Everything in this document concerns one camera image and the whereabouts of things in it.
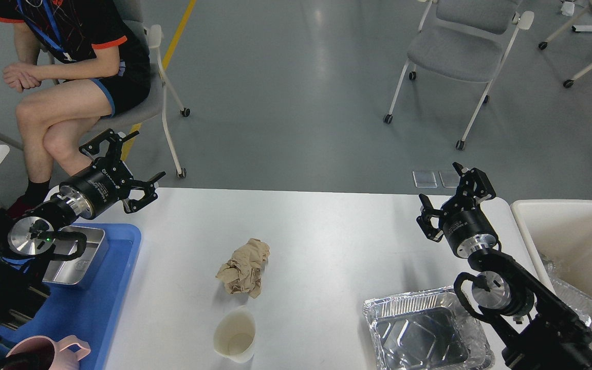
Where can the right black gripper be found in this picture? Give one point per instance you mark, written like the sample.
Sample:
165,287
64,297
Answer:
465,227

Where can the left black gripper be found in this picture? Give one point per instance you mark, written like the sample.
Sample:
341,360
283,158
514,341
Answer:
101,184

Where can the stainless steel rectangular tray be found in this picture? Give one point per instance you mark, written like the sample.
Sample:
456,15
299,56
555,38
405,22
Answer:
81,272

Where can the aluminium foil tray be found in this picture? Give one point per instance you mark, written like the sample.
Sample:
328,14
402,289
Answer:
428,329

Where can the pink plastic mug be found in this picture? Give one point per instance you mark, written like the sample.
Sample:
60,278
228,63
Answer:
63,354

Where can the white paper cup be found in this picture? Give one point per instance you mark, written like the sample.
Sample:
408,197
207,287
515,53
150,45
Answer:
235,335

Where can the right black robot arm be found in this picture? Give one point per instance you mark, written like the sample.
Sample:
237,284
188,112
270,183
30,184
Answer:
539,331

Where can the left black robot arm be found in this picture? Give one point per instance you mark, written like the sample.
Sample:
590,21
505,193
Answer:
28,243

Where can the right floor outlet plate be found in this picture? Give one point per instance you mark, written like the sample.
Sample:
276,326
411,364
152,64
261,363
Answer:
450,179

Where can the floor outlet plate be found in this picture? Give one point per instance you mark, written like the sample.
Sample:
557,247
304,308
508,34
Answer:
425,179
450,179

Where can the left floor outlet plate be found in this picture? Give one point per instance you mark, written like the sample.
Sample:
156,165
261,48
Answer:
425,179

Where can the seated person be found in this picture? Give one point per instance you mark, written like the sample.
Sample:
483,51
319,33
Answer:
80,63

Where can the white plastic bin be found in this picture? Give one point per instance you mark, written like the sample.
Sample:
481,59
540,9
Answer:
562,231

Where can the blue plastic tray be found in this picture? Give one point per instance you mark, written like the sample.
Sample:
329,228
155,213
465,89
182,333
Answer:
90,314

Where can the crumpled brown paper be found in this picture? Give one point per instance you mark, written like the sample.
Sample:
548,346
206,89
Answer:
242,273

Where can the foil tray in bin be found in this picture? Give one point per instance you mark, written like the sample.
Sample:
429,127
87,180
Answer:
577,300

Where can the grey chair white frame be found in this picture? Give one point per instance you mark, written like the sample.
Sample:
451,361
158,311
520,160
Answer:
460,55

